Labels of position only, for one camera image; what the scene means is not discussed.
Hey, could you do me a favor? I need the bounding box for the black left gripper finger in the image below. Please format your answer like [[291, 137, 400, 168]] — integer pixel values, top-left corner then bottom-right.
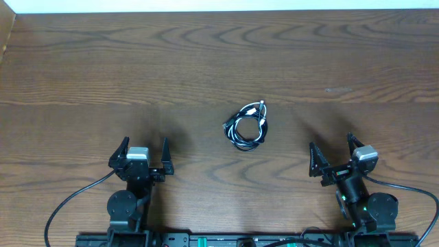
[[161, 138, 174, 175], [109, 137, 130, 163]]

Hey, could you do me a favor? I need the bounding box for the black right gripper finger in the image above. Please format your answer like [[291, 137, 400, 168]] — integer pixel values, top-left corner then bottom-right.
[[346, 132, 364, 156], [309, 142, 330, 177]]

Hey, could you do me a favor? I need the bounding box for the white usb cable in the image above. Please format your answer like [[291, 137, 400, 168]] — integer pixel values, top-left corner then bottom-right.
[[228, 99, 268, 144]]

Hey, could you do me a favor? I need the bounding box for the black usb cable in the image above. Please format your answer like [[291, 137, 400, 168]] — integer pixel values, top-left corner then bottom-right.
[[222, 102, 269, 152]]

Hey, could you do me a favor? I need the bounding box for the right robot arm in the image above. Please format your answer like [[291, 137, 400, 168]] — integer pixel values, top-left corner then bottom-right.
[[309, 133, 399, 246]]

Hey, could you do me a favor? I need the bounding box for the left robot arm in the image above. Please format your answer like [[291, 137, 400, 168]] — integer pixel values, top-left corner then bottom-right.
[[107, 137, 174, 246]]

